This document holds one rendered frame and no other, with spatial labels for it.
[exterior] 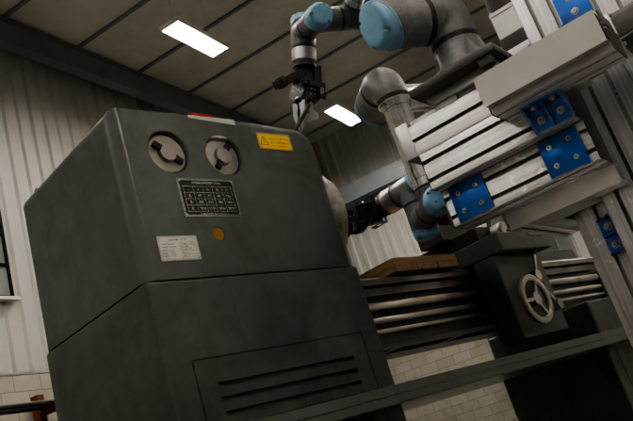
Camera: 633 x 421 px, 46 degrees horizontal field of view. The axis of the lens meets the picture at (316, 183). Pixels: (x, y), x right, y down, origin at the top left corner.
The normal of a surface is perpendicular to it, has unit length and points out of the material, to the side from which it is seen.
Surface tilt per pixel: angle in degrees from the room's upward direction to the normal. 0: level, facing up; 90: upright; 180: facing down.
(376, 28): 98
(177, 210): 90
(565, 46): 90
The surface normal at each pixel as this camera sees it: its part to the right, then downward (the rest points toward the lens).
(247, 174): 0.63, -0.44
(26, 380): 0.82, -0.41
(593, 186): -0.60, -0.10
